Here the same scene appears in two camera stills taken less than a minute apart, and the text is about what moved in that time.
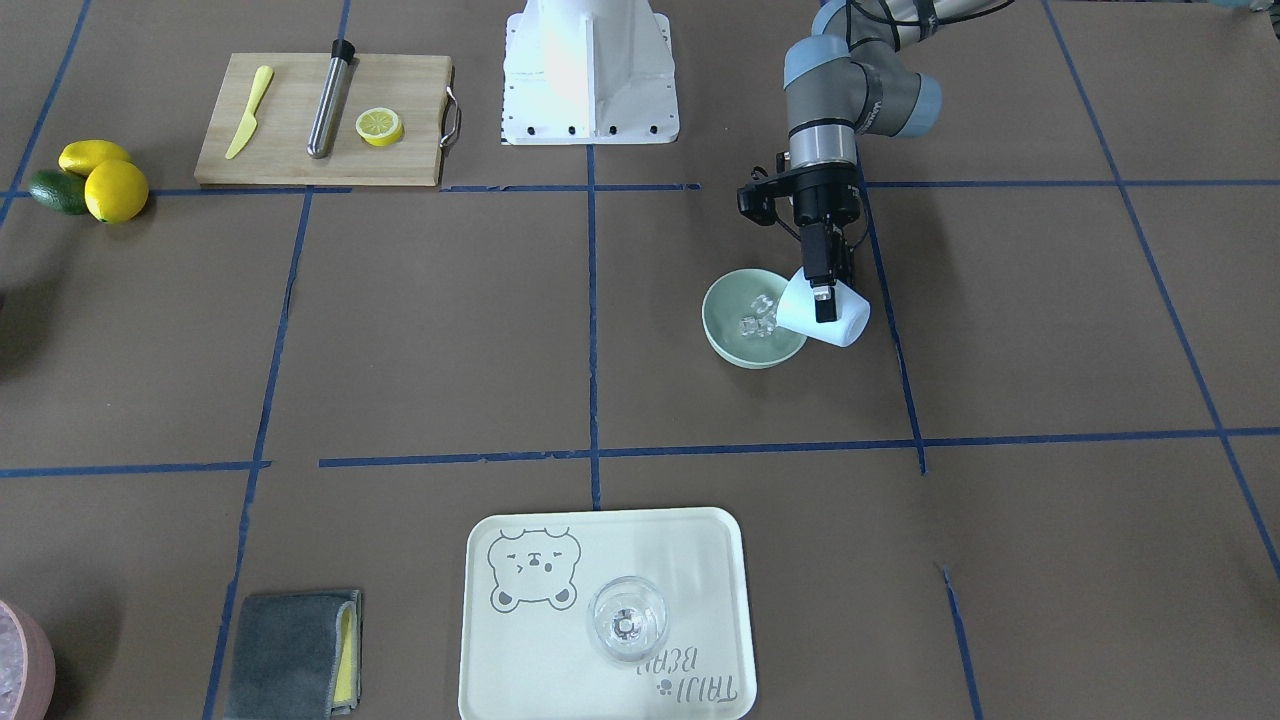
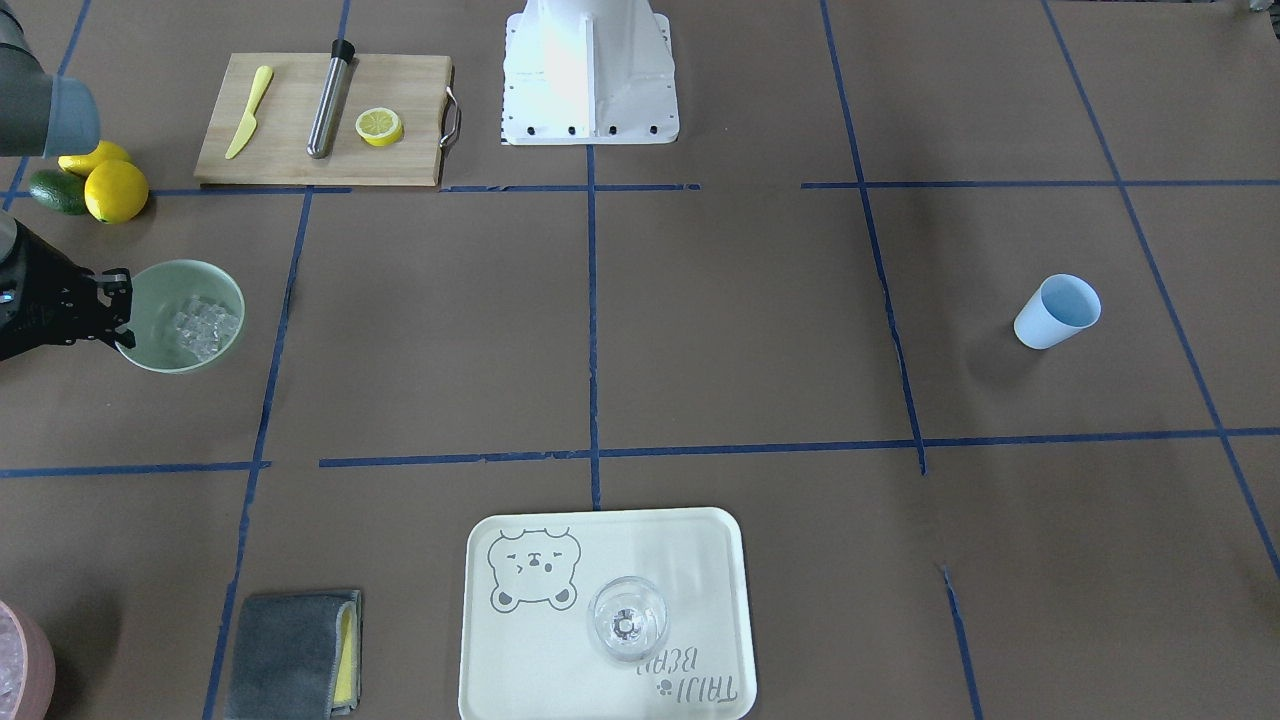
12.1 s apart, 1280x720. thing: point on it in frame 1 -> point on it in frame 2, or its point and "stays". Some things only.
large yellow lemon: x=116 y=191 stays
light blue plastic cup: x=797 y=311 -> x=1063 y=305
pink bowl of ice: x=27 y=675 stays
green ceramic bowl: x=740 y=314 -> x=186 y=317
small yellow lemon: x=82 y=156 stays
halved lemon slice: x=380 y=127 stays
